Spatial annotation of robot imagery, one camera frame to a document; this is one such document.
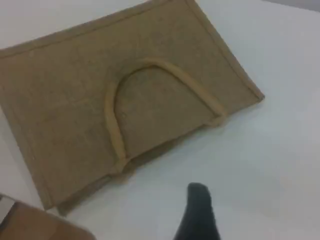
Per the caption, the brown jute tote bag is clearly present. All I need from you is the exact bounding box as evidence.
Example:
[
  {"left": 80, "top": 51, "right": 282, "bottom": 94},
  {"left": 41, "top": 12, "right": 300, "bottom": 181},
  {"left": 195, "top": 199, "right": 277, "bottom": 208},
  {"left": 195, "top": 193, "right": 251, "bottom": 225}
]
[{"left": 0, "top": 0, "right": 266, "bottom": 217}]

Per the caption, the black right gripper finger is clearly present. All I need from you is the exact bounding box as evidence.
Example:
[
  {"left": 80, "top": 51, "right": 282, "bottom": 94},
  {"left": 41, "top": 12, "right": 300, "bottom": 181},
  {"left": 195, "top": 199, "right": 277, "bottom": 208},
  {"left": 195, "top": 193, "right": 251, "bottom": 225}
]
[{"left": 173, "top": 182, "right": 222, "bottom": 240}]

